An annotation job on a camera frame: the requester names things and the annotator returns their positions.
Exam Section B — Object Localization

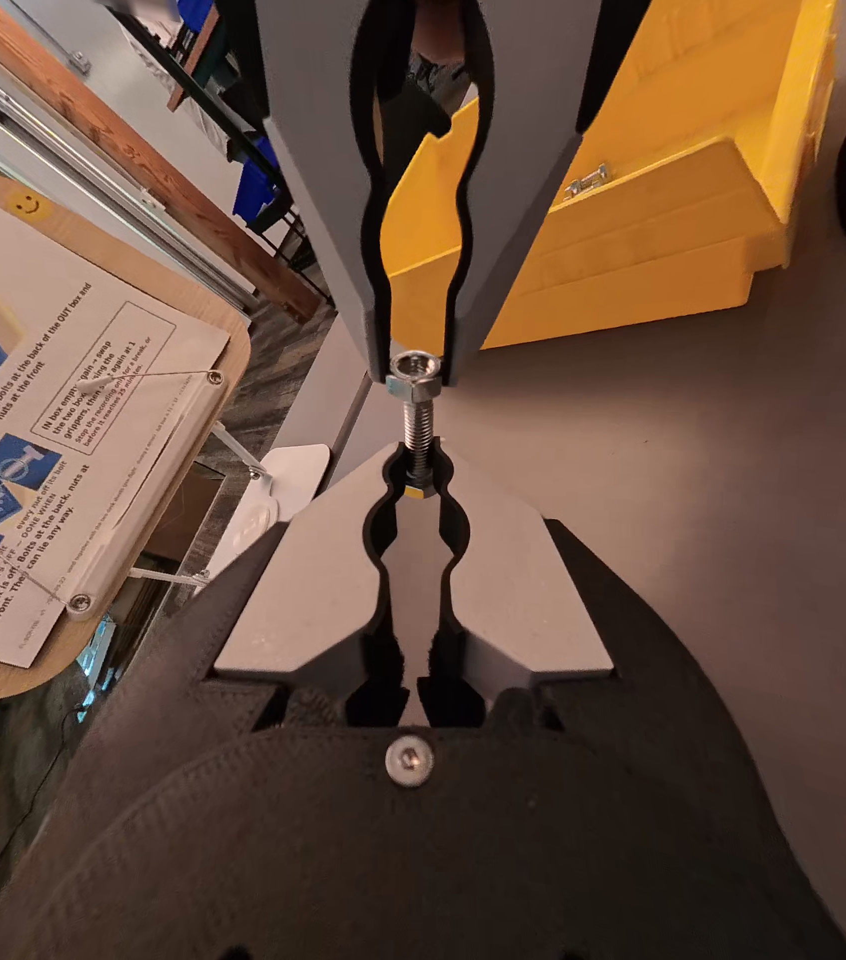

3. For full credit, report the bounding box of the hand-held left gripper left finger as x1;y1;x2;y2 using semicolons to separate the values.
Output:
213;442;410;727

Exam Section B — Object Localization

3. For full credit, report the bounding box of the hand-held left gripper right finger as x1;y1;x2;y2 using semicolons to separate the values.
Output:
417;439;615;727

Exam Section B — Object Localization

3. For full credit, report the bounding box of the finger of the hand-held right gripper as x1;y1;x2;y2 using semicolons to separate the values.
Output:
252;0;395;384
440;0;601;389

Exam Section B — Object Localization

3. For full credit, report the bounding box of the blue storage bin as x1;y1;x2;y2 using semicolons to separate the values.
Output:
231;135;283;226

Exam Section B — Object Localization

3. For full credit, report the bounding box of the steel hex nut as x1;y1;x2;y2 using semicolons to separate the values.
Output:
385;350;443;402

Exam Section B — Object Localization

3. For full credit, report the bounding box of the steel hex bolt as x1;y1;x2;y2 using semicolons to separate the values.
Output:
564;163;611;202
402;397;439;501

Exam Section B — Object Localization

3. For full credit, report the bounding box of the yellow plastic bin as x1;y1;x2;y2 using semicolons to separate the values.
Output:
385;0;840;354

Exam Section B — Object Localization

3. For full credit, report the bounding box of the instruction sheet on stand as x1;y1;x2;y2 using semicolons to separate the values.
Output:
0;172;253;699

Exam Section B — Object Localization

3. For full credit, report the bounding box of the black wire cart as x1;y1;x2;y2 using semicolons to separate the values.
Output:
243;187;322;301

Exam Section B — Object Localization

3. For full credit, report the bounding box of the person's right hand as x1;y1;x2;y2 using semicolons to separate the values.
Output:
414;0;466;66

